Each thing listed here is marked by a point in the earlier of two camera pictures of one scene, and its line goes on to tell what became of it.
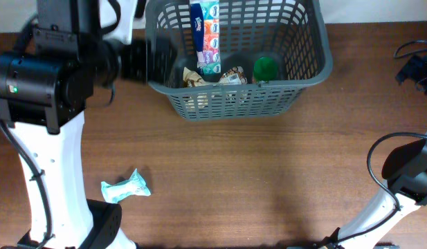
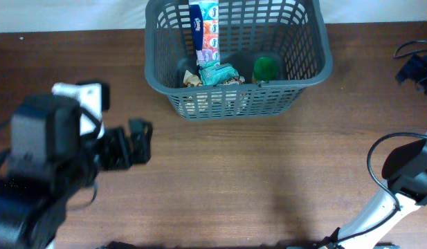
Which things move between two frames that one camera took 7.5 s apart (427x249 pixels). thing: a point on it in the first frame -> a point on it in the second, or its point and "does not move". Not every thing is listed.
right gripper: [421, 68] does not move
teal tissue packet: [135, 185] -> [217, 75]
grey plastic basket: [295, 33] does not move
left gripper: [144, 71] -> [142, 138]
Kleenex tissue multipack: [205, 20] does not move
